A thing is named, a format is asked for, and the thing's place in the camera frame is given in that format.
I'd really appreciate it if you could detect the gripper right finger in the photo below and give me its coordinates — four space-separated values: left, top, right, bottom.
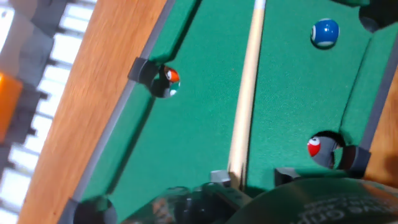
274 167 302 187

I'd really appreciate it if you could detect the orange pool ball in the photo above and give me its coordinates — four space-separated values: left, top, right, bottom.
164 66 180 83

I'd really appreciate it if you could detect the red pool ball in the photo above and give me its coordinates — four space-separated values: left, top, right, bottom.
307 136 322 157

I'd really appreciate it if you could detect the mini green felt pool table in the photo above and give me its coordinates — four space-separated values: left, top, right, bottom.
57 0 398 224

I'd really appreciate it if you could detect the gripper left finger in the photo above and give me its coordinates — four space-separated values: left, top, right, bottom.
174 170 249 224

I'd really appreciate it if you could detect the blue striped pool ball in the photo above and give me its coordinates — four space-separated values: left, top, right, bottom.
310 17 340 48

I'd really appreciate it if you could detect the black and cream pool cue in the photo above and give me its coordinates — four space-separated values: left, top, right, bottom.
228 0 267 190

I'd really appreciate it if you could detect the yellow emergency stop box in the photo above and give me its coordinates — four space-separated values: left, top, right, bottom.
0 73 24 144

